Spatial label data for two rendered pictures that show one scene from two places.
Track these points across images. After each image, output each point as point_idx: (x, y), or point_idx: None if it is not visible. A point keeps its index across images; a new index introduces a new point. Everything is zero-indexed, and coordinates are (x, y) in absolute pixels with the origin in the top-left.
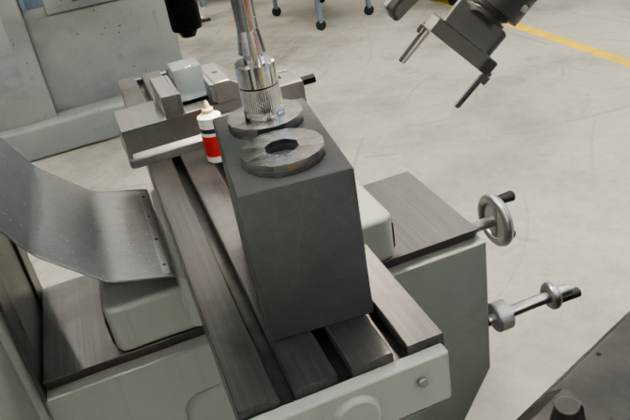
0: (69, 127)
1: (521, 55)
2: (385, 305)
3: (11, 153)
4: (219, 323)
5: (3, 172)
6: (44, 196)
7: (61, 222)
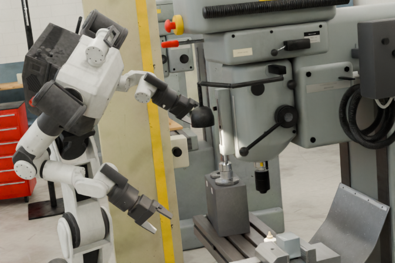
0: None
1: None
2: (204, 219)
3: (374, 232)
4: (252, 216)
5: (358, 218)
6: (352, 242)
7: (337, 240)
